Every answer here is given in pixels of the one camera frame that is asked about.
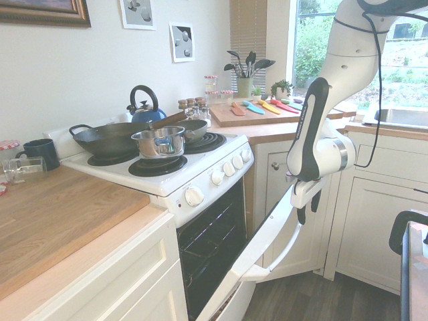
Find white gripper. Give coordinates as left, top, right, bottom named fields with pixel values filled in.
left=290, top=178, right=324, bottom=226

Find white oven door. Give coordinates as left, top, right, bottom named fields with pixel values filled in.
left=190, top=182, right=304, bottom=321

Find metal oven rack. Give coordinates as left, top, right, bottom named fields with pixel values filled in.
left=179, top=209, right=244, bottom=258

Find white corner cabinet door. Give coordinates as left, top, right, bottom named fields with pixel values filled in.
left=262, top=146, right=340, bottom=280

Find white under-sink cabinet door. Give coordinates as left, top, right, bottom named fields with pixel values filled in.
left=335, top=177, right=428, bottom=296

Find white under-sink drawer front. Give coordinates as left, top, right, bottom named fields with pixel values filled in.
left=355, top=143, right=428, bottom=185

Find white stove bottom drawer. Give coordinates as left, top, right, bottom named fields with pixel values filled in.
left=213, top=283, right=257, bottom=321

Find black coil burner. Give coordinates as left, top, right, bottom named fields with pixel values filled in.
left=128, top=154, right=189, bottom=177
left=183, top=132, right=228, bottom=155
left=87, top=152, right=134, bottom=167

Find bushy potted plant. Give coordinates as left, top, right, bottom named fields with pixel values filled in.
left=270, top=79, right=294, bottom=100

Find small wooden cutting board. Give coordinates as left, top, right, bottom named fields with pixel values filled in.
left=209, top=99, right=345, bottom=128

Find stainless steel sink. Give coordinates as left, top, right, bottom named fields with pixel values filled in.
left=362, top=107, right=428, bottom=130

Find green utensil holder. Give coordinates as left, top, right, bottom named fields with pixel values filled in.
left=236, top=76, right=253, bottom=98

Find white electric stove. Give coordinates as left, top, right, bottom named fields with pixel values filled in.
left=43, top=115, right=257, bottom=321

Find black turner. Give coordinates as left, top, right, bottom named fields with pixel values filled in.
left=250, top=59, right=277, bottom=78

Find black spoon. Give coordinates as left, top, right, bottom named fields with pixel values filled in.
left=245, top=51, right=257, bottom=78

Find stainless steel saucepan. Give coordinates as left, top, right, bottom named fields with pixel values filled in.
left=130, top=126, right=197, bottom=158

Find window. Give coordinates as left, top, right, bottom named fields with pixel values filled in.
left=267, top=0, right=428, bottom=112

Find black slotted spatula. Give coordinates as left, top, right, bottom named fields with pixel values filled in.
left=227, top=50, right=242, bottom=78

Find white cabinet beside stove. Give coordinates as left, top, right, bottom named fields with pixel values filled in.
left=23, top=210, right=190, bottom=321

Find wooden window blind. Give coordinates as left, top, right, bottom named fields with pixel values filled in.
left=229, top=0, right=268, bottom=96

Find black wok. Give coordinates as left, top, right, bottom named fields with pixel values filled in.
left=69, top=122, right=151, bottom=158

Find dark blue mug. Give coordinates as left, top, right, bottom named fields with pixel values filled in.
left=15, top=138, right=61, bottom=171

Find empty clear glass jar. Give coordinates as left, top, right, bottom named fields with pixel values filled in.
left=1, top=156, right=49, bottom=186

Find framed painting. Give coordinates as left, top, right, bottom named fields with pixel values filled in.
left=0, top=0, right=92, bottom=28

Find yellow-handled orange knife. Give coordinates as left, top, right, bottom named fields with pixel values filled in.
left=257, top=99, right=280, bottom=115

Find grey wooden-handled frying pan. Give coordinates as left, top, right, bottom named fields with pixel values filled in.
left=149, top=111, right=209, bottom=141

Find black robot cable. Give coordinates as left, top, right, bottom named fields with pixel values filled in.
left=334, top=2, right=428, bottom=169

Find blue kettle black handle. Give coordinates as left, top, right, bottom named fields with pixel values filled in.
left=126, top=84, right=168, bottom=124

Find small grey wall print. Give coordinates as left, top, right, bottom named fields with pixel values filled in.
left=169, top=21, right=196, bottom=64

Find large grey wall print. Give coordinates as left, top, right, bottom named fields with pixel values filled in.
left=119, top=0, right=157, bottom=31

